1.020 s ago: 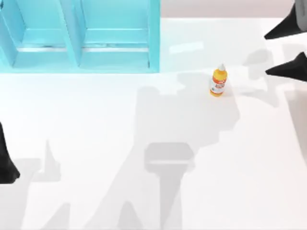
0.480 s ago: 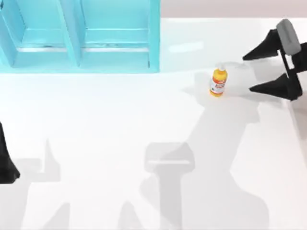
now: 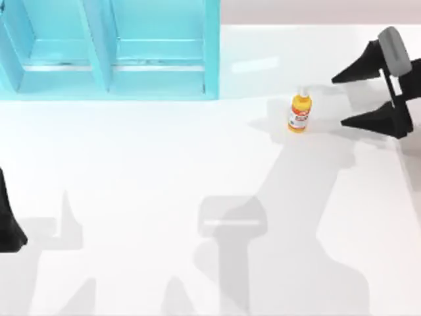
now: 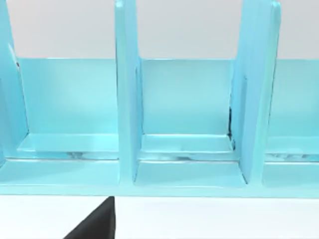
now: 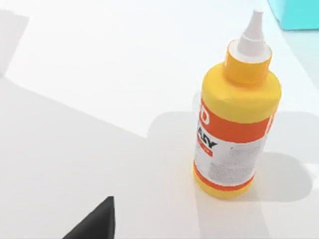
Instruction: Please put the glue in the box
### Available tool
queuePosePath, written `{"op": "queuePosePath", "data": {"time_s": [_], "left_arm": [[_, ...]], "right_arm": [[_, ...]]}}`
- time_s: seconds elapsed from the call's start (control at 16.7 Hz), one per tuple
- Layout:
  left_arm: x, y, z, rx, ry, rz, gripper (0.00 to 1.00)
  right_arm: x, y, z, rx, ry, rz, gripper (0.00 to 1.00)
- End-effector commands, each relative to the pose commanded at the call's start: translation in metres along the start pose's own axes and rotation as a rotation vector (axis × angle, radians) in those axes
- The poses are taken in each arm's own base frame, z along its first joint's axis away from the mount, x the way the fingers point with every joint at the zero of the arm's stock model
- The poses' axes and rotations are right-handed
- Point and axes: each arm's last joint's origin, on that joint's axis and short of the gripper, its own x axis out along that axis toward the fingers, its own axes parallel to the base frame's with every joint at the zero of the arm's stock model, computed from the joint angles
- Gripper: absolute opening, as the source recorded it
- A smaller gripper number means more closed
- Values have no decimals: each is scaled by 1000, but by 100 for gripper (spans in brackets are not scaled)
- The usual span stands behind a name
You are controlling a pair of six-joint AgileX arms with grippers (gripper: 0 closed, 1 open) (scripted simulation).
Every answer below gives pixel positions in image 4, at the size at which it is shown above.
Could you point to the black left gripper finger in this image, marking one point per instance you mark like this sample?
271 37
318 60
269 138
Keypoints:
101 221

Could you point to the light blue rack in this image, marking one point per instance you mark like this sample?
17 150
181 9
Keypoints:
174 112

